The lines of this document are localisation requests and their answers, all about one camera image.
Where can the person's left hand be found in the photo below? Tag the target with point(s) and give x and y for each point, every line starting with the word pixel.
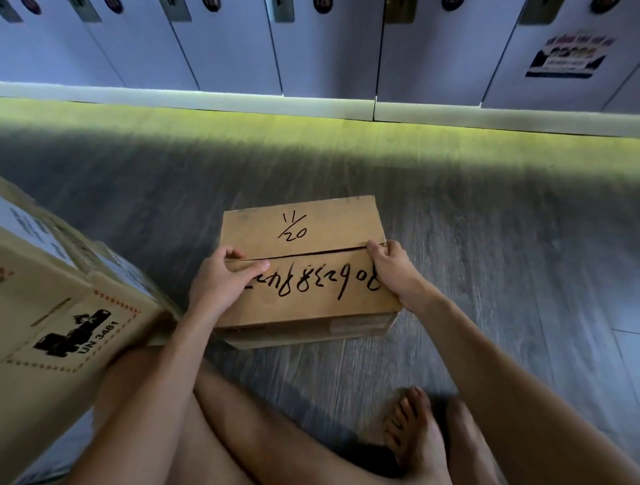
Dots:
pixel 215 290

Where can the person's right hand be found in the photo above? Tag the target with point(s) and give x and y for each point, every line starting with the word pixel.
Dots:
pixel 400 280

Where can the person's right thumb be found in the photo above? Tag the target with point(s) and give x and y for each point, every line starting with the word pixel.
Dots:
pixel 375 255

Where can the person's left thumb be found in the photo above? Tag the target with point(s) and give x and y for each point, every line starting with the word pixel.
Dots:
pixel 252 271

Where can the small handwritten cardboard box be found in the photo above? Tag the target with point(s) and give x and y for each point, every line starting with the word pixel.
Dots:
pixel 310 300

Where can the person's right forearm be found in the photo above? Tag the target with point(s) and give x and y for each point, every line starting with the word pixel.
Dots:
pixel 510 399

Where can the person's left forearm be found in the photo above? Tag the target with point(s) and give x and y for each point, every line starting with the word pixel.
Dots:
pixel 150 399

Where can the white shipping label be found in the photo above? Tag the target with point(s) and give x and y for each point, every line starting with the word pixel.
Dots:
pixel 127 275
pixel 30 227

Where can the person's left leg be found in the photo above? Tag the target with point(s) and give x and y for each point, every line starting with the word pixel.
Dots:
pixel 280 449

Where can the person's leg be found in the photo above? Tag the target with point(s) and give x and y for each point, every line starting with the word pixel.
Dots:
pixel 470 449
pixel 280 449

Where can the red-bordered battery hazard label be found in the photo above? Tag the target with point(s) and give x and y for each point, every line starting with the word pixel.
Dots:
pixel 75 332

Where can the person's bare foot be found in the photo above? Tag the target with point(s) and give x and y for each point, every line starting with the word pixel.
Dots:
pixel 415 442

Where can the row of grey locker doors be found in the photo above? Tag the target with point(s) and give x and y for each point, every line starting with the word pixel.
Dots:
pixel 325 50

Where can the person's right leg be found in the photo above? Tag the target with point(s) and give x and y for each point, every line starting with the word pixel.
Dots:
pixel 470 449

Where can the large cardboard shipping box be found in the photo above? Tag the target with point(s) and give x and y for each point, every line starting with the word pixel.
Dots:
pixel 35 310

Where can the row of round dark badges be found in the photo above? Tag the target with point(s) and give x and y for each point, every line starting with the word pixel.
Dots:
pixel 322 5

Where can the black and white poster sticker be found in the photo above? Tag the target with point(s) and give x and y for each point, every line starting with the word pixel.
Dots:
pixel 570 56

